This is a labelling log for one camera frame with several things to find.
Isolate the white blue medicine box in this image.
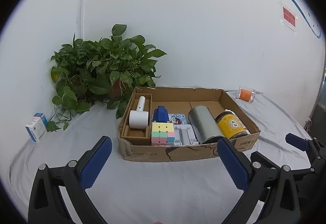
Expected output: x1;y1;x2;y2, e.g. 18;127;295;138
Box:
25;113;47;142

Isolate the blue stapler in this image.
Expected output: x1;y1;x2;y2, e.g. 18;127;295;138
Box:
152;106;170;123

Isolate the brown cardboard box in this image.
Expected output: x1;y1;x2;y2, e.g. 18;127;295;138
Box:
118;87;260;162

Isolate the silver metal can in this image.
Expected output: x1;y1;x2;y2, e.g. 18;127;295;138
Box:
188;105;224;144

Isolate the green potted plant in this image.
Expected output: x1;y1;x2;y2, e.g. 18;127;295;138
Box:
46;24;166;132

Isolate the red wall sign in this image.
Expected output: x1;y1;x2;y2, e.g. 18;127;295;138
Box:
280;3;297;35

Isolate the grey plastic tray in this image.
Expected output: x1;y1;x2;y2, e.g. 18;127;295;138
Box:
174;124;199;146

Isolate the yellow tea jar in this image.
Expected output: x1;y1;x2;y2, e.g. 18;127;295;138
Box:
215;110;250;140

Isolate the orange thread spool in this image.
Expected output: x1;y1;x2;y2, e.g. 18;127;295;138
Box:
236;85;262;103

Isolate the white lint roller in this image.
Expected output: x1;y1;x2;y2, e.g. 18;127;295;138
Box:
129;96;149;129

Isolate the pastel puzzle cube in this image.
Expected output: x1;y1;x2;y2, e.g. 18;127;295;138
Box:
151;122;175;145

